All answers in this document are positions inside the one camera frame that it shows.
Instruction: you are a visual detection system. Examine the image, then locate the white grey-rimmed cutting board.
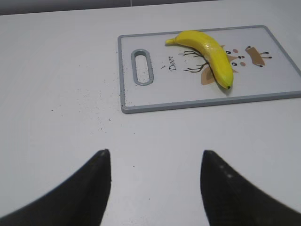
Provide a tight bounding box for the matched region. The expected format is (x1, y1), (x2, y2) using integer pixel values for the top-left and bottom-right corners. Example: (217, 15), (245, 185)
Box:
(118, 25), (301, 113)

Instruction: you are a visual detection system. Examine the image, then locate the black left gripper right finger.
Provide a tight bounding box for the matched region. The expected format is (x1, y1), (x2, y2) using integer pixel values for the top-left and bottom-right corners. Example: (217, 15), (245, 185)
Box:
(200, 150), (301, 226)

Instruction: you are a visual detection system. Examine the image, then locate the yellow plastic banana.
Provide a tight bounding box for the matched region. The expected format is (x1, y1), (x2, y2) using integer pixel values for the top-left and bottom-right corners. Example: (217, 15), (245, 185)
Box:
(165, 30), (234, 89)

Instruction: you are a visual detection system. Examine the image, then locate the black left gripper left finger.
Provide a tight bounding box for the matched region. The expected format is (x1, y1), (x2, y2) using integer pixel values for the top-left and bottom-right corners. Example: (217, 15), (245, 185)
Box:
(0, 149), (111, 226)

